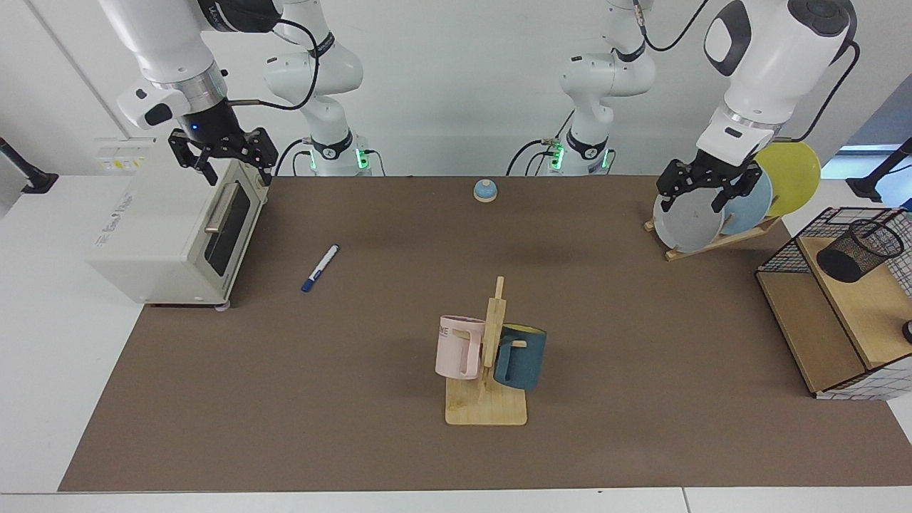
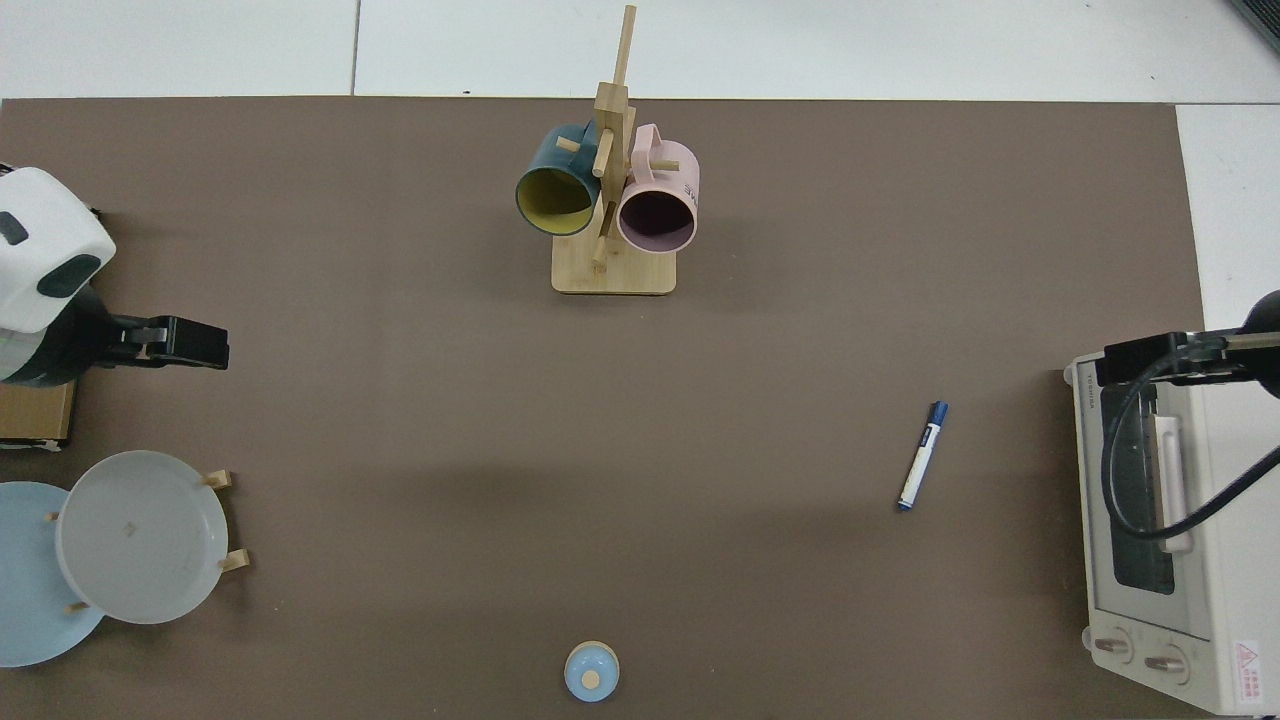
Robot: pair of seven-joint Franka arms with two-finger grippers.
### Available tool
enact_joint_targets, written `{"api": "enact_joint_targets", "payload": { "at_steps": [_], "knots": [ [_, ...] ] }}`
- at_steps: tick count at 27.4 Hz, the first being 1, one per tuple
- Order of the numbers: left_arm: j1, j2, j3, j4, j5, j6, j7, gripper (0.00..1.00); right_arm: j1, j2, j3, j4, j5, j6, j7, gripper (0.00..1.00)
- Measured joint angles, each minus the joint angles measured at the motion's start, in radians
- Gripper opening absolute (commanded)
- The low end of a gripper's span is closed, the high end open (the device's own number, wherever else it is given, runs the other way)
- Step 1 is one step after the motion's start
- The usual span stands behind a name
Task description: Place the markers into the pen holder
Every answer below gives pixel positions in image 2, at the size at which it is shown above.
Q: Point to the brown table cloth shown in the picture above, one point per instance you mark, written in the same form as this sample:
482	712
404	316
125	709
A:
600	450

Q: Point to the light blue plate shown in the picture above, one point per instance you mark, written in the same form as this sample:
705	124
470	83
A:
30	600

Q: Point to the dark teal cup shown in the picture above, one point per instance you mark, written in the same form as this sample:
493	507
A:
550	165

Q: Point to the blue and white marker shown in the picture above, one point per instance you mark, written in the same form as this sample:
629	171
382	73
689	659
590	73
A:
922	455

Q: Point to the pink cup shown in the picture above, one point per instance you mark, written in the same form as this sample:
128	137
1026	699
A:
672	180

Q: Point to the wooden cup stand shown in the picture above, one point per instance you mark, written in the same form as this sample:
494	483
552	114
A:
612	275

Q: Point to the wooden plate rack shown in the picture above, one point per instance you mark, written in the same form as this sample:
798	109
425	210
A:
236	561

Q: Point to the pale toaster oven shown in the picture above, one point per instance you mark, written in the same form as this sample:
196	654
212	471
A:
1240	520

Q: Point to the small blue round bell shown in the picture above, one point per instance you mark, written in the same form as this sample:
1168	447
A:
591	672

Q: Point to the grey plate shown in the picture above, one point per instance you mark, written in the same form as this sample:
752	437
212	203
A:
140	540

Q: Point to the dark grey flat object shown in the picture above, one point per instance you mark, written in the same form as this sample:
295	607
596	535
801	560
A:
1262	18

